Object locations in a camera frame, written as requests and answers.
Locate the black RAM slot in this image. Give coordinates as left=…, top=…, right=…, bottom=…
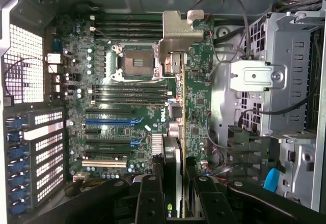
left=90, top=25, right=164, bottom=39
left=94, top=24, right=164, bottom=32
left=94, top=13, right=164, bottom=20
left=90, top=98, right=169, bottom=105
left=91, top=91, right=173, bottom=100
left=88, top=88, right=169, bottom=95
left=91, top=83, right=169, bottom=90
left=90, top=14, right=164, bottom=26

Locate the silver chipset heat sink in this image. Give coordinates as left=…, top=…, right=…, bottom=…
left=151, top=133, right=164, bottom=156

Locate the thick black cable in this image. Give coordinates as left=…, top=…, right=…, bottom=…
left=213, top=26, right=247, bottom=45

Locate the grey round cable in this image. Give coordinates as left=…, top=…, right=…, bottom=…
left=189, top=0, right=253, bottom=59

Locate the blue expansion slot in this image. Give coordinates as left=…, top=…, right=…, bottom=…
left=85, top=118, right=134, bottom=127

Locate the red black twisted wire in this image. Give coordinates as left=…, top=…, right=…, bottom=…
left=2, top=57, right=61, bottom=100

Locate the blue plastic release tab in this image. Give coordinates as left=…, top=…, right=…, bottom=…
left=263, top=167, right=280, bottom=193

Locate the white PCI slot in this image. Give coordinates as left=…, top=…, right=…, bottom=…
left=81, top=159, right=127, bottom=169

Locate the blue slot latch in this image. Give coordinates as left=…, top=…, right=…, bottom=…
left=10, top=201, right=31, bottom=214
left=7, top=132, right=24, bottom=144
left=9, top=188, right=30, bottom=201
left=9, top=160, right=30, bottom=174
left=6, top=116, right=28, bottom=130
left=7, top=146, right=29, bottom=158
left=9, top=174, right=30, bottom=186

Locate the CPU socket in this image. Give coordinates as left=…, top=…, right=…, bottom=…
left=111, top=43, right=164, bottom=82

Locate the thin socket locking lever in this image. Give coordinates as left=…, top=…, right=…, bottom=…
left=95, top=29, right=108, bottom=41
left=127, top=76, right=177, bottom=82

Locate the thin black cable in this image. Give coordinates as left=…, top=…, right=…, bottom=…
left=236, top=40, right=322, bottom=124

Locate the yellow black power cable bundle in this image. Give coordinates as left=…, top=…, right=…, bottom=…
left=65, top=179, right=113, bottom=197

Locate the silver drive cage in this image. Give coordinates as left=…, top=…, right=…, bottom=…
left=228, top=11, right=326, bottom=212

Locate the green Dell motherboard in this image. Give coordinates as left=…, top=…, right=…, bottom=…
left=45, top=12, right=214, bottom=181

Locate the white power connector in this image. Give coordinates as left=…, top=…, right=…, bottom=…
left=72, top=172, right=89, bottom=183

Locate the black sleeved cable bundle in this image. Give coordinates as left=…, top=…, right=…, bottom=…
left=271, top=0, right=326, bottom=13

